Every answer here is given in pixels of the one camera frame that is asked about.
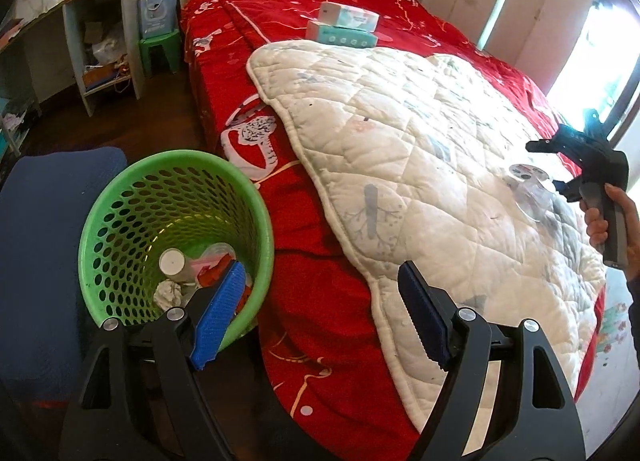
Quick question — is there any window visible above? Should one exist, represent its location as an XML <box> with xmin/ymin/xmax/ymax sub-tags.
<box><xmin>545</xmin><ymin>0</ymin><xmax>640</xmax><ymax>142</ymax></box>

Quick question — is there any person's right hand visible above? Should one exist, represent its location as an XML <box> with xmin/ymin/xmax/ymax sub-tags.
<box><xmin>582</xmin><ymin>184</ymin><xmax>640</xmax><ymax>268</ymax></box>

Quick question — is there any white plastic bag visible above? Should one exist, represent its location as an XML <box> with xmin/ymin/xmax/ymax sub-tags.
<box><xmin>90</xmin><ymin>31</ymin><xmax>126</xmax><ymax>67</ymax></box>

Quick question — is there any white desk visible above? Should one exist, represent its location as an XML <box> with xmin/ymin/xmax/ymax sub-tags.
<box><xmin>0</xmin><ymin>0</ymin><xmax>146</xmax><ymax>162</ymax></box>

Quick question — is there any green plastic basket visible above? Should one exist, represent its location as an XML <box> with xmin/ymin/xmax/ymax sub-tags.
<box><xmin>78</xmin><ymin>151</ymin><xmax>274</xmax><ymax>353</ymax></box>

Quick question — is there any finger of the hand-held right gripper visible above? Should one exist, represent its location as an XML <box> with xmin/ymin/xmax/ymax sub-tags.
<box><xmin>552</xmin><ymin>177</ymin><xmax>603</xmax><ymax>203</ymax></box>
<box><xmin>526</xmin><ymin>138</ymin><xmax>584</xmax><ymax>162</ymax></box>

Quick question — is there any white tissue pack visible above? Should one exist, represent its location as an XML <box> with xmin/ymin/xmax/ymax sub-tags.
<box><xmin>318</xmin><ymin>1</ymin><xmax>379</xmax><ymax>33</ymax></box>

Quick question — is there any orange box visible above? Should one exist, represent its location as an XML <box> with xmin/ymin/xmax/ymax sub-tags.
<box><xmin>83</xmin><ymin>68</ymin><xmax>122</xmax><ymax>90</ymax></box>

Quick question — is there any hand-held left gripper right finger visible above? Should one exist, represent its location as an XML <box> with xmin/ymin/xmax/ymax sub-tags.
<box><xmin>397</xmin><ymin>261</ymin><xmax>588</xmax><ymax>461</ymax></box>

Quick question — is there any red blanket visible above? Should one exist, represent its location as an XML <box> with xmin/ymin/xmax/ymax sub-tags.
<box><xmin>179</xmin><ymin>0</ymin><xmax>608</xmax><ymax>461</ymax></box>

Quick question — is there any floral floor mat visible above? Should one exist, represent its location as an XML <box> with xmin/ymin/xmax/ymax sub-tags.
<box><xmin>582</xmin><ymin>286</ymin><xmax>638</xmax><ymax>397</ymax></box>

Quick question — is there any blue paper bag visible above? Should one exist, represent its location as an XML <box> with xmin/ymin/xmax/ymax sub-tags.
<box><xmin>137</xmin><ymin>0</ymin><xmax>180</xmax><ymax>39</ymax></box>

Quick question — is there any clear plastic cup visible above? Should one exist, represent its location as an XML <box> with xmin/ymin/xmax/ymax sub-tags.
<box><xmin>508</xmin><ymin>164</ymin><xmax>557</xmax><ymax>221</ymax></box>

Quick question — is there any dark blue cushion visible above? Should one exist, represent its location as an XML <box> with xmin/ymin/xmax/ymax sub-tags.
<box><xmin>0</xmin><ymin>147</ymin><xmax>130</xmax><ymax>404</ymax></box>

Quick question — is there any white quilt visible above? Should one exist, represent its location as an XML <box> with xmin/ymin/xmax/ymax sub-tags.
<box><xmin>246</xmin><ymin>40</ymin><xmax>608</xmax><ymax>434</ymax></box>

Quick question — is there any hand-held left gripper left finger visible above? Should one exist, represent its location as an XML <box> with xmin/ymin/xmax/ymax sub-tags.
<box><xmin>60</xmin><ymin>261</ymin><xmax>248</xmax><ymax>461</ymax></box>

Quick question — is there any pink snack packet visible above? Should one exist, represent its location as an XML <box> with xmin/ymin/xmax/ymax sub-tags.
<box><xmin>192</xmin><ymin>256</ymin><xmax>253</xmax><ymax>314</ymax></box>

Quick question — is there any white round bottle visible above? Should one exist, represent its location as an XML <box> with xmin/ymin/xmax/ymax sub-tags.
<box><xmin>159</xmin><ymin>247</ymin><xmax>198</xmax><ymax>284</ymax></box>

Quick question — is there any green plastic stool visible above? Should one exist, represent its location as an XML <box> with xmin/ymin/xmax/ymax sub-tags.
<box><xmin>138</xmin><ymin>31</ymin><xmax>182</xmax><ymax>77</ymax></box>

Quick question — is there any paper ball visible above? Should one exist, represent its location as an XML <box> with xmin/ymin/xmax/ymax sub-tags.
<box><xmin>152</xmin><ymin>280</ymin><xmax>183</xmax><ymax>312</ymax></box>

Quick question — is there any teal tissue pack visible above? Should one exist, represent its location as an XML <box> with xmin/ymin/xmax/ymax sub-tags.
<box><xmin>305</xmin><ymin>21</ymin><xmax>379</xmax><ymax>48</ymax></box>

